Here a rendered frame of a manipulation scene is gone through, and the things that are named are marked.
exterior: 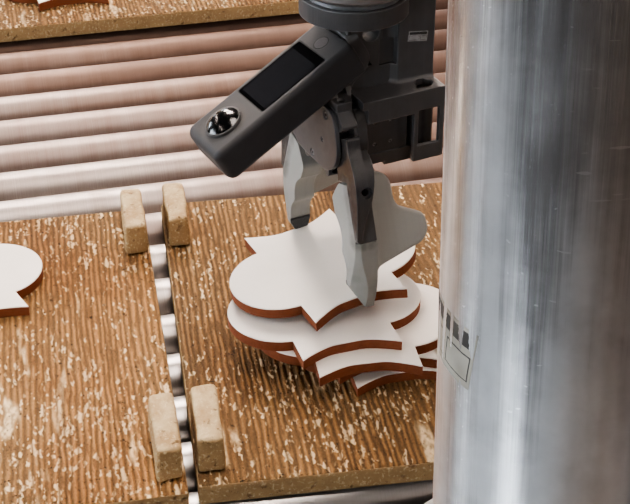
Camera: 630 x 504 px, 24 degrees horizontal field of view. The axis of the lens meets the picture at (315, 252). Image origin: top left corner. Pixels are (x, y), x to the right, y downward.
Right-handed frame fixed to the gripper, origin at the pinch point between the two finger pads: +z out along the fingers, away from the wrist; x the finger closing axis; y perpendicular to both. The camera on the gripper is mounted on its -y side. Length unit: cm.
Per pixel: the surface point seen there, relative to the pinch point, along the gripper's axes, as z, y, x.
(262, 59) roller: 7.1, 16.0, 46.6
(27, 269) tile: 4.3, -17.7, 14.8
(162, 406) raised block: 2.6, -15.1, -7.2
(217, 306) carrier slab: 5.2, -6.2, 5.2
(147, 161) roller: 6.7, -2.2, 31.0
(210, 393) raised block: 2.5, -11.8, -7.4
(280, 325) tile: 1.8, -5.0, -3.4
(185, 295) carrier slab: 5.2, -7.8, 7.6
